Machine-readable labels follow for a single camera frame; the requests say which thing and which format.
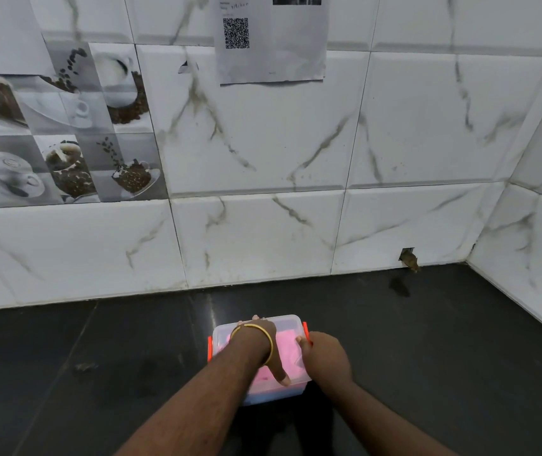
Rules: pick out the clear plastic box orange clips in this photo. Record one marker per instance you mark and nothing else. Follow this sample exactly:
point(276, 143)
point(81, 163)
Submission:
point(261, 370)

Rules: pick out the person's left forearm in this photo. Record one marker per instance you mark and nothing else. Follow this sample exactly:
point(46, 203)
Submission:
point(199, 398)

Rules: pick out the person's left hand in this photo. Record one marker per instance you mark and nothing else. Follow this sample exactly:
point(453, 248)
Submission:
point(263, 341)

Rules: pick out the gold bangle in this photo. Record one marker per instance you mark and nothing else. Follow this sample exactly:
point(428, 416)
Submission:
point(270, 341)

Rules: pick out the person's right forearm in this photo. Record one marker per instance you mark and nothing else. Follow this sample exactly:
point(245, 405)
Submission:
point(384, 422)

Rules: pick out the person's right hand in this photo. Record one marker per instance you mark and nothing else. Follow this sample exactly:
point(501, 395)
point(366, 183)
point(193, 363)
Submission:
point(325, 360)

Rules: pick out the white paper sheet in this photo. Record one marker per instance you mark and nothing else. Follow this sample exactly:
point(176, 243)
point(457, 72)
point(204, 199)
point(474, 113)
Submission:
point(271, 37)

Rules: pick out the coffee picture tile panel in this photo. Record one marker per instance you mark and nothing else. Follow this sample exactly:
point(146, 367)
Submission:
point(57, 132)

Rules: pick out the person's right thumb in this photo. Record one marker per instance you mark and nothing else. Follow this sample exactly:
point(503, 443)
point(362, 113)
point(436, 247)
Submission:
point(303, 345)

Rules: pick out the pink powder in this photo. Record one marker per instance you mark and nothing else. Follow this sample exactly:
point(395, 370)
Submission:
point(290, 356)

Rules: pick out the person's left thumb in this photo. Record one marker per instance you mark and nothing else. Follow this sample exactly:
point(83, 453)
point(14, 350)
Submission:
point(280, 372)

